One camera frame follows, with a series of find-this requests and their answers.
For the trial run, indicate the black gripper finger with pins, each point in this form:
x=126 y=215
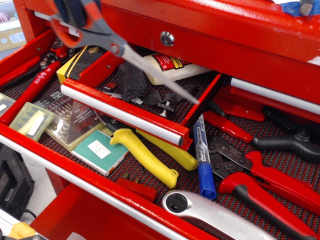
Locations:
x=72 y=12

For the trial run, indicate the grey red handled scissors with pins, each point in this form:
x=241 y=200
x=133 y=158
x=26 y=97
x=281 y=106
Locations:
x=97 y=32

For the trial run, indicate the small red open drawer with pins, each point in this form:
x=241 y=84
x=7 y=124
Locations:
x=98 y=85

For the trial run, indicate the large red open drawer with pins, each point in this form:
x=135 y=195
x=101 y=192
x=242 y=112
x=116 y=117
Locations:
x=106 y=186

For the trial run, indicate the red tool chest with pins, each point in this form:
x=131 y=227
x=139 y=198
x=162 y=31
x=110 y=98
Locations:
x=252 y=40

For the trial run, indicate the yellow black carbon box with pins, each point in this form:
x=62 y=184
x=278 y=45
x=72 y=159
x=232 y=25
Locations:
x=73 y=68

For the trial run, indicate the black foam sponge block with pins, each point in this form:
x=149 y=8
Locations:
x=131 y=80

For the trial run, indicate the drill bit set case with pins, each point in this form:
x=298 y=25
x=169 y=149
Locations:
x=72 y=122

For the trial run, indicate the white glue bottle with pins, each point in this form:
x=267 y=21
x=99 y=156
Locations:
x=174 y=68

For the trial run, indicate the clear yellow plastic case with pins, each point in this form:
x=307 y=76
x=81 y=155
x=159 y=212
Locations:
x=32 y=121

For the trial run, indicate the green small box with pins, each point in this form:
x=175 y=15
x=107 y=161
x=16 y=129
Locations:
x=97 y=152

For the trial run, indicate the black electronic device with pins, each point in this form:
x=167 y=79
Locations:
x=16 y=183

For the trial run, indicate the blue BIC marker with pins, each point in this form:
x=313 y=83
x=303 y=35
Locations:
x=204 y=167

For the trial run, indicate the red black crimping tool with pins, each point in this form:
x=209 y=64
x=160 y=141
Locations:
x=244 y=176

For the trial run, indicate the silver utility knife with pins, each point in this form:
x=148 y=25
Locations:
x=211 y=217

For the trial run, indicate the red handled wire stripper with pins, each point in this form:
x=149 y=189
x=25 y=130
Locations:
x=40 y=70

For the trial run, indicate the red handled pliers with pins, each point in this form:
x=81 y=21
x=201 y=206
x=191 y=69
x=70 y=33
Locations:
x=222 y=113

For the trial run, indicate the yellow handled pliers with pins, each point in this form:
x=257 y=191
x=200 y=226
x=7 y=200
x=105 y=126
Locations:
x=126 y=136

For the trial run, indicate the black handled cutter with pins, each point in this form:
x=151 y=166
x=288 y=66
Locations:
x=301 y=139

